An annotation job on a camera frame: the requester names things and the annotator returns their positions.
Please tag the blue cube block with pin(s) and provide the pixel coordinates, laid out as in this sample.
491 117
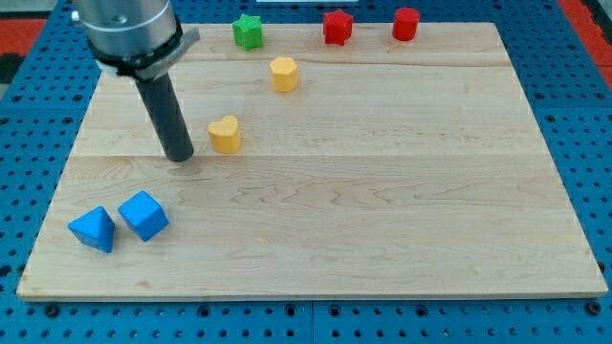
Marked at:
144 215

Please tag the blue triangle block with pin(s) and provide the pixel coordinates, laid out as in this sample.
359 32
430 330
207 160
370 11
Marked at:
94 229

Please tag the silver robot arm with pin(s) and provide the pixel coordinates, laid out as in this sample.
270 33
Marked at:
142 39

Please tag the red cylinder block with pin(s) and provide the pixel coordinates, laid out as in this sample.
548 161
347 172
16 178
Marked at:
405 25

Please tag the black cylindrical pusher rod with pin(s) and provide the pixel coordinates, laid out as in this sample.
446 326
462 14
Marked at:
163 108

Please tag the yellow hexagon block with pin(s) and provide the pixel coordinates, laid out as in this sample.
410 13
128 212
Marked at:
284 72

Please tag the yellow heart block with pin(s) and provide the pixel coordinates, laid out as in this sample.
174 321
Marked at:
225 136

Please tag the green star block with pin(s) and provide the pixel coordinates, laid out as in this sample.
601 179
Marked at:
247 32

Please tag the red star block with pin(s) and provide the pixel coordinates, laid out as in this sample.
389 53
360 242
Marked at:
337 27

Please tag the wooden board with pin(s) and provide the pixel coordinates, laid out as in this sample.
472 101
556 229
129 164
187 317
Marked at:
393 171

